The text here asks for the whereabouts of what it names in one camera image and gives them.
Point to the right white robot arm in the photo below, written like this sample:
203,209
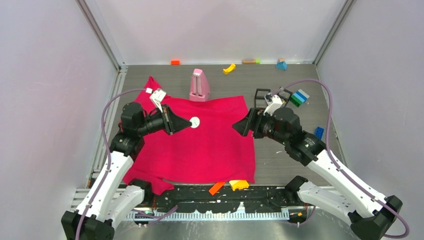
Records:
368,212

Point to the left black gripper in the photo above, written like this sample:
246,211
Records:
167,118

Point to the yellow curved block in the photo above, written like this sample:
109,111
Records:
229,69

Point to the black display frame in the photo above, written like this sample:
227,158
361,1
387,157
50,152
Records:
285,95
260,97

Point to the round silver brooch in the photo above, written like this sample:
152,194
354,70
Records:
195,122

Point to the left black display frame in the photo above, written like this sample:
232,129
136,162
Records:
260,97

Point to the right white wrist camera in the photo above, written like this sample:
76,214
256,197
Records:
273,102

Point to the tan wooden block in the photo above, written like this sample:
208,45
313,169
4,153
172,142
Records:
251,61

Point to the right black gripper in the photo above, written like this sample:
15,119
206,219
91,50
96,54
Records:
255,119

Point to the red cloth garment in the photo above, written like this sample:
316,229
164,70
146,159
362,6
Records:
213,152

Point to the blue triangular block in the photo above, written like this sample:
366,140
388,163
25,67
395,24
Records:
281,64

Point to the pink metronome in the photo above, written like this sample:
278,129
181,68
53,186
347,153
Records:
199,87

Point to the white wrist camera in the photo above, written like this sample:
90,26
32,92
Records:
273,102
156,98

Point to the small orange block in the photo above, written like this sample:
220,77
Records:
175,62

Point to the yellow block pile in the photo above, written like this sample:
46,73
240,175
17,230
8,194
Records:
238,184

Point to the orange rectangular block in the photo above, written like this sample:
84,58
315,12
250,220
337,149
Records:
216,187

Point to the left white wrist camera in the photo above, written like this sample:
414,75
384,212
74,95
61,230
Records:
156,98

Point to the stacked green blue bricks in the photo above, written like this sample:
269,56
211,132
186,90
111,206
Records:
299,97

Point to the blue lego brick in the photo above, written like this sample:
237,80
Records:
319,132

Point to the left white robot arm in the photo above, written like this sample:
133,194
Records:
99,214

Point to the right black display frame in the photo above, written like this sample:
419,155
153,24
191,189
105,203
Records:
285,95

